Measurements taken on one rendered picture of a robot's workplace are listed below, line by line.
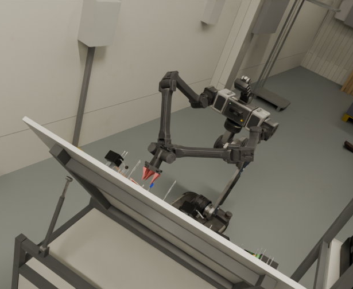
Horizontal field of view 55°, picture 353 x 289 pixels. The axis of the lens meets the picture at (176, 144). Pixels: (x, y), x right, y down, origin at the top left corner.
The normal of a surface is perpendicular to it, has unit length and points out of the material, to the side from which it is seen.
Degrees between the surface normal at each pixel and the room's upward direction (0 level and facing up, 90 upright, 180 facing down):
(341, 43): 90
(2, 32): 90
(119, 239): 0
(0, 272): 0
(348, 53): 90
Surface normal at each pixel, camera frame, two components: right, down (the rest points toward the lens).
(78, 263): 0.29, -0.80
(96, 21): 0.77, 0.52
